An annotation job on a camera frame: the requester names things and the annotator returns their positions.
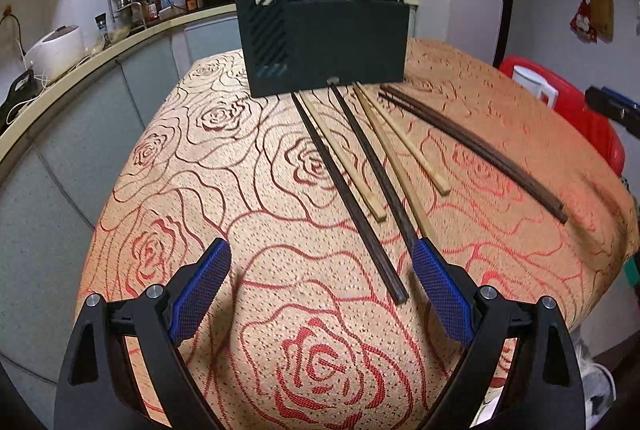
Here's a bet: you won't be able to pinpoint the kitchen counter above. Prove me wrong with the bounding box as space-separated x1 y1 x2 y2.
0 2 238 166

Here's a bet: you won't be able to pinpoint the dark utensil holder box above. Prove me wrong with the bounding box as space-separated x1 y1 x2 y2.
234 0 411 99

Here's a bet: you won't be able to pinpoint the red patterned hanging cloth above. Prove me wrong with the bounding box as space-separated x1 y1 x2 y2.
570 0 598 45

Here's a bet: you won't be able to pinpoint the red plastic chair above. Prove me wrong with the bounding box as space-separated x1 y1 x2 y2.
497 55 627 171

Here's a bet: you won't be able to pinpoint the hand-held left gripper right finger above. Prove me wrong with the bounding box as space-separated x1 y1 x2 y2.
411 237 587 430

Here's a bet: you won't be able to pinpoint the rose patterned tablecloth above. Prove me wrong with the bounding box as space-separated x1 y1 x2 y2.
80 37 636 430

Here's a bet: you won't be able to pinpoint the black power cable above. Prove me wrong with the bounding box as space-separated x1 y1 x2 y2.
0 5 26 61

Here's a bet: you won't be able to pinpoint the tan hanging bag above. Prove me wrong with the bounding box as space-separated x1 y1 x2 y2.
589 0 616 43

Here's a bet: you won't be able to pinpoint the dark brown chopstick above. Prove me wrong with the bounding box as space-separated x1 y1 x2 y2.
377 93 568 226
380 84 571 216

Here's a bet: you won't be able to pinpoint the white rice cooker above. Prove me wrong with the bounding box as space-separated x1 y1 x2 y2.
24 26 83 81

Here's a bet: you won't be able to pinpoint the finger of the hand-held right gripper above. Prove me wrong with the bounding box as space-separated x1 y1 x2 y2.
584 85 640 136

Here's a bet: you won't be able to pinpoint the white kettle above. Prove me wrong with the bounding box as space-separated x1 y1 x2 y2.
512 65 560 111

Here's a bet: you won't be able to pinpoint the grey lower cabinets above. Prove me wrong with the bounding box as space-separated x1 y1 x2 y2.
0 15 246 386

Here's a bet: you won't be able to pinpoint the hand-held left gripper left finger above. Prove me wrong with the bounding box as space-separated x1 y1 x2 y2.
54 237 232 430

